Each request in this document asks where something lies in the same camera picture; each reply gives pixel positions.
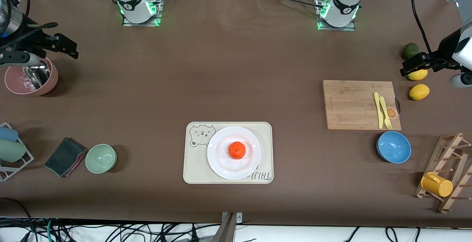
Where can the orange mandarin fruit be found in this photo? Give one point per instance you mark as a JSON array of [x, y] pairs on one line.
[[236, 150]]

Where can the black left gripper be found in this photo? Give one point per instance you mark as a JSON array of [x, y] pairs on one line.
[[444, 51]]

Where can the pale green cup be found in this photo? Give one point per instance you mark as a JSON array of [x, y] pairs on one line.
[[11, 150]]

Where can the cream bear print tray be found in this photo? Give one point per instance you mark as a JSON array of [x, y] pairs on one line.
[[195, 168]]

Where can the pale green bowl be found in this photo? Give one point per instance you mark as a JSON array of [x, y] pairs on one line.
[[100, 159]]

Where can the dark green avocado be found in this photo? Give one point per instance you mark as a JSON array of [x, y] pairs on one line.
[[409, 50]]

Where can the light blue cup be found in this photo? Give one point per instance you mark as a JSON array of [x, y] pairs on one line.
[[7, 134]]

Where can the dark grey folded cloth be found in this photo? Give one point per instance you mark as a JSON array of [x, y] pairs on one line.
[[62, 155]]

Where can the white round plate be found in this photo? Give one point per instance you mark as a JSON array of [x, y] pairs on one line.
[[221, 164]]

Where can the wooden peg mug rack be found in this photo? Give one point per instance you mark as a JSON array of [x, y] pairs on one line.
[[455, 149]]

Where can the brown table mat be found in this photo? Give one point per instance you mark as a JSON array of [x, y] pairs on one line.
[[147, 87]]

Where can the metal stand clamp bracket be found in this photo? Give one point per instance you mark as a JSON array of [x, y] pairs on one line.
[[239, 218]]

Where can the shiny metal cup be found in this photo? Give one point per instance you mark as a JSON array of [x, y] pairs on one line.
[[38, 76]]

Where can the pink bowl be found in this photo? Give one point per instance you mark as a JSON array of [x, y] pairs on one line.
[[51, 83]]

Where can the yellow plastic fork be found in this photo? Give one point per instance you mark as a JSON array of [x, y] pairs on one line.
[[384, 107]]

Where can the pink folded cloth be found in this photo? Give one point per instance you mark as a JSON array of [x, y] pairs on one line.
[[78, 162]]

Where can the yellow plastic knife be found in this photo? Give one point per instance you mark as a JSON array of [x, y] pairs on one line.
[[378, 111]]

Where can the orange slice decoration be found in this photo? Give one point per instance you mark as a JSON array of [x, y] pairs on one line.
[[393, 113]]

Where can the wooden cutting board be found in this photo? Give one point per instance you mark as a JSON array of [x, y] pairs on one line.
[[346, 105]]

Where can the blue bowl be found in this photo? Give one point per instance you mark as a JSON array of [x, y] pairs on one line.
[[394, 147]]

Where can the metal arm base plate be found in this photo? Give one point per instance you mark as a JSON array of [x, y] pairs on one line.
[[348, 28], [127, 23]]

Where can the grey camera stand pole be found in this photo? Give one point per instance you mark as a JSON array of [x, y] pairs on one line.
[[226, 231]]

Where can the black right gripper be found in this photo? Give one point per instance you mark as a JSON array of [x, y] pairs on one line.
[[30, 41]]

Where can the yellow mug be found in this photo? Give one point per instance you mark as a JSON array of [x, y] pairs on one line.
[[437, 185]]

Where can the yellow lemon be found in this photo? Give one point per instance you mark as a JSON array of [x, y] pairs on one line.
[[420, 75], [419, 92]]

